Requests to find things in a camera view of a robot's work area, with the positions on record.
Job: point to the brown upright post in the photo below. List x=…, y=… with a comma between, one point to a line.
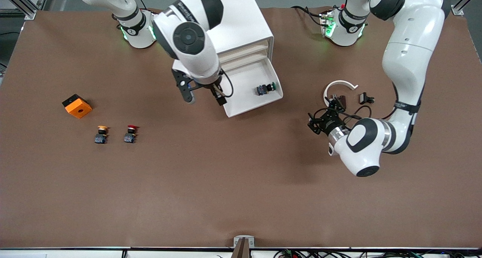
x=241, y=251

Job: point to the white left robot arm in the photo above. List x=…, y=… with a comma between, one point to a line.
x=410, y=54

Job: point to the aluminium frame profile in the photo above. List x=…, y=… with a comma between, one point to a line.
x=465, y=2
x=22, y=3

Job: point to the white table edge rail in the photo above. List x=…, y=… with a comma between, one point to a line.
x=75, y=252

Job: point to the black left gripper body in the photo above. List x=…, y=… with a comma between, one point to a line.
x=327, y=122

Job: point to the dark brown small component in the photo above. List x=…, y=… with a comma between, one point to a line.
x=340, y=99

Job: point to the red push button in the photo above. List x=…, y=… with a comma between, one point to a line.
x=130, y=138

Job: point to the small black component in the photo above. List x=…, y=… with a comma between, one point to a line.
x=364, y=98

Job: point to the yellow push button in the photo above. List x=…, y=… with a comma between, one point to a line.
x=101, y=138

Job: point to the brown table mat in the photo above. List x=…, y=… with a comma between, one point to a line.
x=241, y=175

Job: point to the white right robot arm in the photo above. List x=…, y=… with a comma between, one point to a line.
x=203, y=58

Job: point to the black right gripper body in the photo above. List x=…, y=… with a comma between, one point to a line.
x=209, y=87

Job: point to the grey metal bracket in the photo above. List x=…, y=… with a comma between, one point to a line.
x=244, y=240

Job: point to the green push button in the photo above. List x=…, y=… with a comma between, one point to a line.
x=262, y=89

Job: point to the orange black button box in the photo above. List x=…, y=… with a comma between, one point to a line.
x=78, y=108

